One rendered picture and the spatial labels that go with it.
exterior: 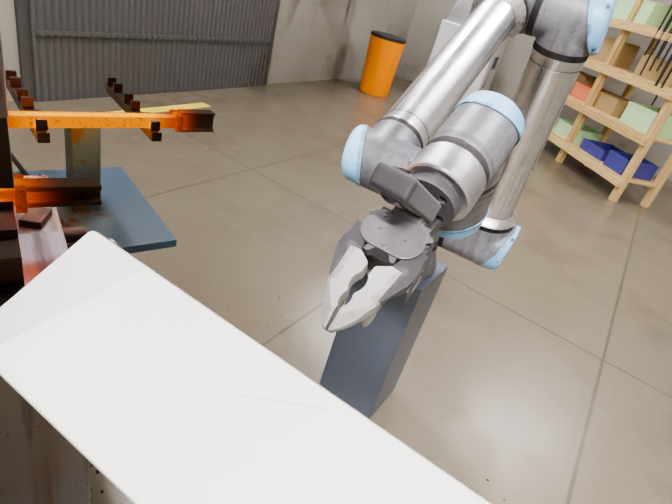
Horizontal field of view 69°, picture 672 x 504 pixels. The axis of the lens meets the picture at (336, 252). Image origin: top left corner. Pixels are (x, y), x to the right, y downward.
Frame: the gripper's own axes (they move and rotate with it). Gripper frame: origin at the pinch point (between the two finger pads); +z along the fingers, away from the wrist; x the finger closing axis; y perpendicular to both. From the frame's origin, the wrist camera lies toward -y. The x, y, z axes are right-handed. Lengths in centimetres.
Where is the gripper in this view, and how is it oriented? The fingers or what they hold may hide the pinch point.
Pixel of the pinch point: (333, 316)
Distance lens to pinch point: 47.4
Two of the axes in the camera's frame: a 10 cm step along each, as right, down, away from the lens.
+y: 0.6, 5.5, 8.3
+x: -8.2, -4.5, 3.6
